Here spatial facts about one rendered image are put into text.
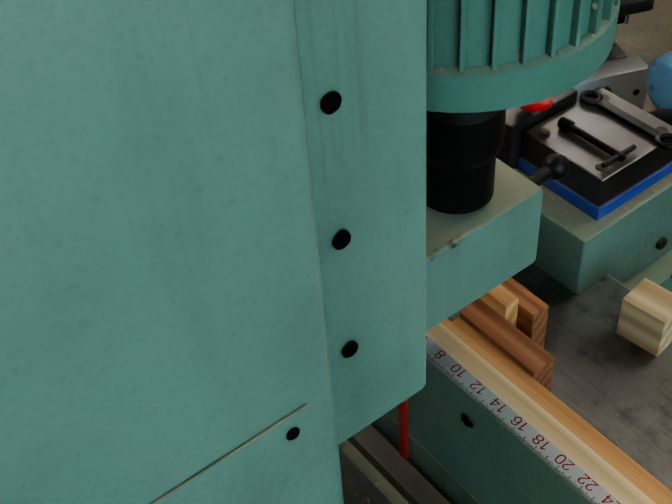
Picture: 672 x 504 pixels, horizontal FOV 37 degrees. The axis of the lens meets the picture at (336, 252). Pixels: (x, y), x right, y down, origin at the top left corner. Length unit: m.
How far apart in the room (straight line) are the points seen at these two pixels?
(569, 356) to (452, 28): 0.37
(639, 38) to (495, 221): 2.26
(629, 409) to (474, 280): 0.17
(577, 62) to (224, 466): 0.27
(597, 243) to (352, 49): 0.43
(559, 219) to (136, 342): 0.50
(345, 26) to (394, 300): 0.19
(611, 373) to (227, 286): 0.45
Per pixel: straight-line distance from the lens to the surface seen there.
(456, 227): 0.66
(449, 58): 0.52
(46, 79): 0.33
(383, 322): 0.58
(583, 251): 0.83
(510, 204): 0.68
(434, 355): 0.73
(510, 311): 0.78
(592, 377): 0.81
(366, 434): 0.87
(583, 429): 0.72
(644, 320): 0.81
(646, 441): 0.78
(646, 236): 0.90
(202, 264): 0.40
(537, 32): 0.53
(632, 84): 1.37
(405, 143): 0.51
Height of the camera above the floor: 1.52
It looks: 44 degrees down
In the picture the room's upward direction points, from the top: 5 degrees counter-clockwise
